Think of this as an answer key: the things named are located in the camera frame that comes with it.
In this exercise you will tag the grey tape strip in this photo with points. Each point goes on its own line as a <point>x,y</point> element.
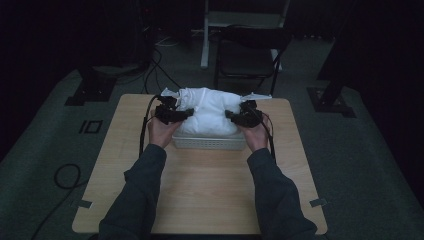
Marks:
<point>318,202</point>
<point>85,203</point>

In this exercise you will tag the black stand base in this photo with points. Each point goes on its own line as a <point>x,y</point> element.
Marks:
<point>330,101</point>
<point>91,88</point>

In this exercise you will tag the black folding chair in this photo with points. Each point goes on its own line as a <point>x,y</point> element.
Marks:
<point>248,58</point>

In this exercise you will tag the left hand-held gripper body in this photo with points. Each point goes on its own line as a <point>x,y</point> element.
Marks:
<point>166,111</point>

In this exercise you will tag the person's left hand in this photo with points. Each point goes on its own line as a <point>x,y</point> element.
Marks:
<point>161,133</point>

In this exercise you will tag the white cloth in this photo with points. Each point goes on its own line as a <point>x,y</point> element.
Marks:
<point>210,111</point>

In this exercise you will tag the person's right hand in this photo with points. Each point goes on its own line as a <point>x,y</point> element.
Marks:
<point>256,138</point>

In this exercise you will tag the white plastic basket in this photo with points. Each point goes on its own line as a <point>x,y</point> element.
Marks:
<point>210,142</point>

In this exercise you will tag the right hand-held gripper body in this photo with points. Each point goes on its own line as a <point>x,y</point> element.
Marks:
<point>250,116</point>

